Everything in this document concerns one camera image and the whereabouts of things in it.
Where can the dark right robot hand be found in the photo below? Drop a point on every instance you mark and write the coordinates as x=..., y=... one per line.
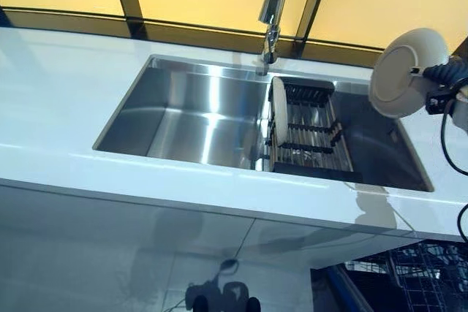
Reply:
x=444, y=69

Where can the cream round plate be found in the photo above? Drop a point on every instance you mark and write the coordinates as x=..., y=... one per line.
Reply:
x=281, y=111
x=395, y=78

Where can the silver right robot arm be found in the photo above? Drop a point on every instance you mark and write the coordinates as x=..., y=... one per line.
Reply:
x=462, y=113

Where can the black steel sink dish rack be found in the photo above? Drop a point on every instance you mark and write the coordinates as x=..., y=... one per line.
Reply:
x=311, y=171

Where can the stainless steel sink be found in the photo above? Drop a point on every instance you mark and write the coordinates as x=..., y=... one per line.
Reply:
x=175, y=118

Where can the black robot right foot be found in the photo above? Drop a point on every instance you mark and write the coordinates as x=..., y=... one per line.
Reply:
x=254, y=305

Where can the black robot foot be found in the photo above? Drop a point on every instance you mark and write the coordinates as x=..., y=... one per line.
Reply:
x=202, y=305
x=254, y=305

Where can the black robot left foot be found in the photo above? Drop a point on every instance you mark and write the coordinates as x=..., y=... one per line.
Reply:
x=202, y=305

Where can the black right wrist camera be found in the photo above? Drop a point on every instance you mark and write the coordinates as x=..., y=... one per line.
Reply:
x=440, y=102

